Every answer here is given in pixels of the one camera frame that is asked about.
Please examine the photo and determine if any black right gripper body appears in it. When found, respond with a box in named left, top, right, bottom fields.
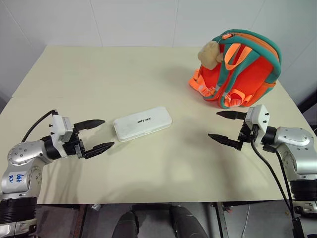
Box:
left=237, top=120, right=259, bottom=151

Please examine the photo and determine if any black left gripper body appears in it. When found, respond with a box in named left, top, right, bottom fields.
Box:
left=63, top=127, right=86, bottom=160

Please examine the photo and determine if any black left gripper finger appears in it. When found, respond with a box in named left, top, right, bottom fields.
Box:
left=73, top=119, right=106, bottom=132
left=83, top=142, right=115, bottom=160

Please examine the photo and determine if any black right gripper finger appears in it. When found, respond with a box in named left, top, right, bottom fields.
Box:
left=208, top=133, right=243, bottom=151
left=216, top=111, right=248, bottom=120

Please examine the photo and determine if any orange and teal backpack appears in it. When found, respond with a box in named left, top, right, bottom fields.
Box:
left=188, top=29, right=283, bottom=110

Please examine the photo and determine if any white pencil case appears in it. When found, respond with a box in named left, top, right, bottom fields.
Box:
left=112, top=106, right=173, bottom=143

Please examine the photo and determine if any beige plush toy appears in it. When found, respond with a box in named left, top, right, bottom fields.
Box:
left=197, top=41, right=224, bottom=69

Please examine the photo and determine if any dark rounded shape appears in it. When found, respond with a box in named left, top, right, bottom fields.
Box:
left=112, top=211, right=139, bottom=238
left=169, top=205, right=209, bottom=238

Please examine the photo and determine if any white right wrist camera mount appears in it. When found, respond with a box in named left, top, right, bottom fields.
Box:
left=244, top=104, right=270, bottom=146

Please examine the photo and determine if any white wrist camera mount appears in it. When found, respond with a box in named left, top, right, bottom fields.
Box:
left=244, top=104, right=270, bottom=146
left=49, top=114, right=73, bottom=158

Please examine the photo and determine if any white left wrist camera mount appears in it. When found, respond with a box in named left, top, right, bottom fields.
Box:
left=49, top=114, right=73, bottom=158

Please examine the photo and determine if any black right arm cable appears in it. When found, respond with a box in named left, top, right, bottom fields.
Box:
left=250, top=125, right=304, bottom=238

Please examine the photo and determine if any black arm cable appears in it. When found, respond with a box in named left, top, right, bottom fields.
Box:
left=250, top=125, right=304, bottom=238
left=21, top=109, right=59, bottom=143

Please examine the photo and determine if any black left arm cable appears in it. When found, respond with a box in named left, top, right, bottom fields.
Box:
left=21, top=109, right=59, bottom=143

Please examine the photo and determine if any black table frame leg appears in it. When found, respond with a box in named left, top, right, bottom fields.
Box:
left=74, top=204, right=88, bottom=238
left=214, top=202, right=230, bottom=238

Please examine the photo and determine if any white cable on floor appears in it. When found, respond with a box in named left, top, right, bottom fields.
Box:
left=241, top=204, right=251, bottom=238

